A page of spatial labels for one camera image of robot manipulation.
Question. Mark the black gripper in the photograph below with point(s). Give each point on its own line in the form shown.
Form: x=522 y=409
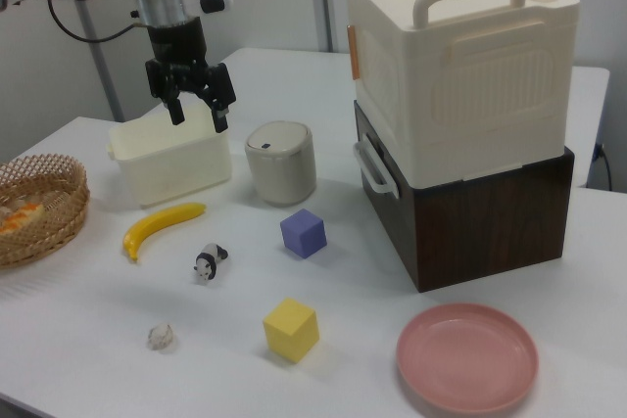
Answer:
x=176 y=53

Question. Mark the purple cube block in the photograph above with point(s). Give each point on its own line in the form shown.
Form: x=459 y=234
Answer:
x=303 y=233

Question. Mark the crumpled white paper ball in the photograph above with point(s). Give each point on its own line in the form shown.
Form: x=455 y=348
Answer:
x=160 y=337

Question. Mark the woven bamboo basket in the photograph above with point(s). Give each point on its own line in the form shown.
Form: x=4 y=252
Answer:
x=34 y=212

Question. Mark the panda figurine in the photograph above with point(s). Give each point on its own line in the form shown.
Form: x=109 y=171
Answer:
x=209 y=264

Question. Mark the cream plastic storage box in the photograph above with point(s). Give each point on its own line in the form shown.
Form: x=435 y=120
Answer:
x=465 y=70

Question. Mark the beige small trash can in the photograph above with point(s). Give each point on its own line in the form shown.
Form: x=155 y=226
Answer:
x=280 y=163

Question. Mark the yellow toy banana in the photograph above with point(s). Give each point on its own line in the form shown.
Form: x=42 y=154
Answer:
x=159 y=227

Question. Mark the cream plastic open bin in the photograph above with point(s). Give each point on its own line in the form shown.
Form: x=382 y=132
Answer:
x=171 y=161

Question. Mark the pink plastic plate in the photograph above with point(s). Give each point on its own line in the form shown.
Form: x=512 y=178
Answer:
x=466 y=357

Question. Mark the dark wood drawer box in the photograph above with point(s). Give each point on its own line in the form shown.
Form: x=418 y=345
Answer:
x=470 y=222

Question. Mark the yellow cube block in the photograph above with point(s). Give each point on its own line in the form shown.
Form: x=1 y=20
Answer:
x=291 y=330

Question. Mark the orange bread in basket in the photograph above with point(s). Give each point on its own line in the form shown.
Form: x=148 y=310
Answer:
x=19 y=217

